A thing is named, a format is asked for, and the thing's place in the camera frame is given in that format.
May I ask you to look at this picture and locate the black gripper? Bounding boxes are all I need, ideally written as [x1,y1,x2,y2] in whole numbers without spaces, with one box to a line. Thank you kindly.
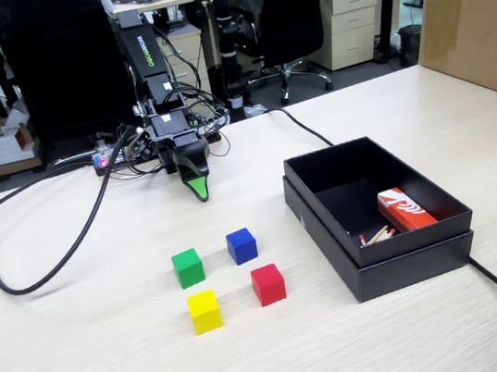
[143,105,218,210]

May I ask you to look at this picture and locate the green cube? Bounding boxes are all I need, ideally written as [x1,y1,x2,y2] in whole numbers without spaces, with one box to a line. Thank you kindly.
[169,246,207,291]

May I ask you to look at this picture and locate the beige drawer cabinet behind arm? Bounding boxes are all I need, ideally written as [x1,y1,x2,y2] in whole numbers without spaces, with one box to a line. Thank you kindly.
[155,27,215,115]

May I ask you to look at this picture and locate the blue cube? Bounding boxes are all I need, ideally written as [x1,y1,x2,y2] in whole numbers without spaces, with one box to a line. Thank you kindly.
[224,226,261,267]

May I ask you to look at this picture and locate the red cube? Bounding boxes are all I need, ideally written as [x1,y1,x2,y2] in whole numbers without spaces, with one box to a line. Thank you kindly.
[249,261,290,309]

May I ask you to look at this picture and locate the yellow cube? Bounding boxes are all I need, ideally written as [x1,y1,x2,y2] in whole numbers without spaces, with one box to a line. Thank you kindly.
[185,287,225,337]

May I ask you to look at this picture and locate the control board with red LED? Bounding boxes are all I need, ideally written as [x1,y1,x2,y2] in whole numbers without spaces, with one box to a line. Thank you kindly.
[87,126,154,178]

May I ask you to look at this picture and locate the black pole with white bands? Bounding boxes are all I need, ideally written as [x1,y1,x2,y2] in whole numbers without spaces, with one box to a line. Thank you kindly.
[208,0,255,125]

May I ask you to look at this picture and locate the black cardboard box tray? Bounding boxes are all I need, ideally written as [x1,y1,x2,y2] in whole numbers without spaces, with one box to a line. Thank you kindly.
[280,121,479,278]

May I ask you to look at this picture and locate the large black office chair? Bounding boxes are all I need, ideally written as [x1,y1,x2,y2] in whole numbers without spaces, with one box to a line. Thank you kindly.
[0,0,144,155]

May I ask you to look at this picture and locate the brown flat carton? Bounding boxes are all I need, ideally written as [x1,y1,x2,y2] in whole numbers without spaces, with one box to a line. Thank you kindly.
[0,154,45,179]

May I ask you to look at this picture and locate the black office chair chrome base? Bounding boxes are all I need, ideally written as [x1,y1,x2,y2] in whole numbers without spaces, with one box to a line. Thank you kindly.
[230,0,349,111]

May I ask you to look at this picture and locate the red-tipped wooden match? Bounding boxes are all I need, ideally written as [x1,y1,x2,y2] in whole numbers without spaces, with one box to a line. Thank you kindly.
[356,224,392,245]
[367,229,399,246]
[363,228,395,246]

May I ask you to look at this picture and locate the white small carton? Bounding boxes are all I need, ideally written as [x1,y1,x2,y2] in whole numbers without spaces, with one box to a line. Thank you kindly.
[0,99,41,167]

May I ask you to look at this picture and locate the orange white matchbox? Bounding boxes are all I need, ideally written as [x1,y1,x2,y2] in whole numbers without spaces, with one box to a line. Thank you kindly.
[374,181,440,237]

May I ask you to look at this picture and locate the black open box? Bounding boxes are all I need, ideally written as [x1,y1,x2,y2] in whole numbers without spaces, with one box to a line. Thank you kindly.
[280,149,482,313]

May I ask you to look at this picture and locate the black trash bin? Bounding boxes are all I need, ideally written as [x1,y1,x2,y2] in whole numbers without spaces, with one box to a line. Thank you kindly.
[394,22,429,69]

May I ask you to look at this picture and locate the small board camera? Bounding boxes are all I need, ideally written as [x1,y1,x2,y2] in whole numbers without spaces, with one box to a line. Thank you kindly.
[133,133,155,162]

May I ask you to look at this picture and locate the thick black sleeved cable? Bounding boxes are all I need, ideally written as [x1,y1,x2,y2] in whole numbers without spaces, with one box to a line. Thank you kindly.
[0,127,160,299]

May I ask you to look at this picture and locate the beige drawer cabinet silver handles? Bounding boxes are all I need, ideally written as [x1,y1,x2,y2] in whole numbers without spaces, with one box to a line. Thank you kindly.
[304,0,390,75]

